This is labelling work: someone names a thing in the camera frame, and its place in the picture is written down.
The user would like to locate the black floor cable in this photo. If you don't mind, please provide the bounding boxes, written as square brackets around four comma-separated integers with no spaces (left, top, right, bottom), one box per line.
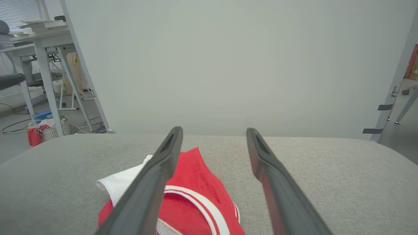
[0,103,33,135]

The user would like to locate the white floor cables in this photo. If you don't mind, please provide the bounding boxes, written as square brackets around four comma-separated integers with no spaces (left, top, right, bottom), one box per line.
[69,121,109,134]

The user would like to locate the stack of papers and books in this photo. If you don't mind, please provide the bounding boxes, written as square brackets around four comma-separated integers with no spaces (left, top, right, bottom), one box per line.
[16,19,69,36]

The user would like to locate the orange red board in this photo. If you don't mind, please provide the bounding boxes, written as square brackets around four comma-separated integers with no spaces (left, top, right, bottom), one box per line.
[404,42,418,81]

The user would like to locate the grey swivel chair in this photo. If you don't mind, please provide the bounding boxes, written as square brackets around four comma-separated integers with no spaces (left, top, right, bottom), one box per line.
[20,55,66,108]

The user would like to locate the grey mesh office chair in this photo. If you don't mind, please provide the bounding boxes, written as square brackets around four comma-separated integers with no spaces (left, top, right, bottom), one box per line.
[0,20,26,98]

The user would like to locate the white partition panel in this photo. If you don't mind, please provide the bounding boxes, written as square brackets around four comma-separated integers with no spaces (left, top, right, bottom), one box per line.
[60,0,418,141]

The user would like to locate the white window blinds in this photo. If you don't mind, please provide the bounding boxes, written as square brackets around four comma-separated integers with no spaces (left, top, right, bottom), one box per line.
[0,0,44,35]

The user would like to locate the white desk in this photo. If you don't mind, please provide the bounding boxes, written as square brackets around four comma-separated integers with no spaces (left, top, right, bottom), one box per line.
[11,28,113,137]

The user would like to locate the red basketball jersey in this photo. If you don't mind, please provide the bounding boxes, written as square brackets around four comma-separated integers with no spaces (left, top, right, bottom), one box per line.
[96,147,245,235]

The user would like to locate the red cloth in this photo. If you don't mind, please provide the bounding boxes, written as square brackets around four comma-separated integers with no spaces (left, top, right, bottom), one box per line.
[27,126,49,147]

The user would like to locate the blue box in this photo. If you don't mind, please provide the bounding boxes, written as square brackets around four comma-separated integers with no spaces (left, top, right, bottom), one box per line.
[33,110,53,120]

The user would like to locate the grey table leg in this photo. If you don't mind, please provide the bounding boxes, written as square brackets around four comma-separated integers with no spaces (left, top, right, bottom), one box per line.
[394,86,418,125]

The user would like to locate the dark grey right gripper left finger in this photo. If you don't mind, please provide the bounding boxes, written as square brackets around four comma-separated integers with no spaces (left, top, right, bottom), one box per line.
[95,126,184,235]

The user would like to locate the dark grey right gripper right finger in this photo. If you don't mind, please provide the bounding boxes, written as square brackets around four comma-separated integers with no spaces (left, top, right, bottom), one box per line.
[246,128,333,235]

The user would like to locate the brown cardboard box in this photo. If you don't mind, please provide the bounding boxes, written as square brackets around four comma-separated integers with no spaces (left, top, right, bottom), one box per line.
[64,52,83,93]

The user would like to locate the white laundry basket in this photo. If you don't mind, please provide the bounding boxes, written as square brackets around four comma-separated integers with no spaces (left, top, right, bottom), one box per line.
[41,116,71,141]

